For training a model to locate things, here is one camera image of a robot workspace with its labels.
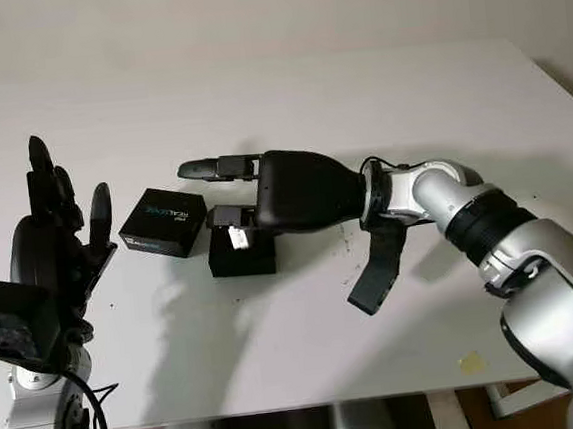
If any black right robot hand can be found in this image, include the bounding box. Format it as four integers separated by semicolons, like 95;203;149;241
175;141;372;245

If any black printed RealSense box lid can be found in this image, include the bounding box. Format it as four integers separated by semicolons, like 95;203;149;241
114;183;210;264

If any yellow tape piece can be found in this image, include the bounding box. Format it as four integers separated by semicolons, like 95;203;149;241
456;349;490;376

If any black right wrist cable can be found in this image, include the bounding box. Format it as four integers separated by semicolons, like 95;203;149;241
361;151;414;175

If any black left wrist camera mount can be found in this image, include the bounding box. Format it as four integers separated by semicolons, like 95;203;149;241
0;275;65;369

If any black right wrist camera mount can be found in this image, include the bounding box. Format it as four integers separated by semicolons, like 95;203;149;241
340;218;416;319

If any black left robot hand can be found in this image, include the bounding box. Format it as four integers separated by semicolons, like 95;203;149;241
0;129;126;345

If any small silver camera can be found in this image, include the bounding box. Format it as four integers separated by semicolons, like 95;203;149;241
227;226;251;254

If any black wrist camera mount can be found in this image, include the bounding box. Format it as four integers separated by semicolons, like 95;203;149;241
340;218;416;319
0;275;65;369

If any black box base with foam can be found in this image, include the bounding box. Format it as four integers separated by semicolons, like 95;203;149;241
205;215;279;281

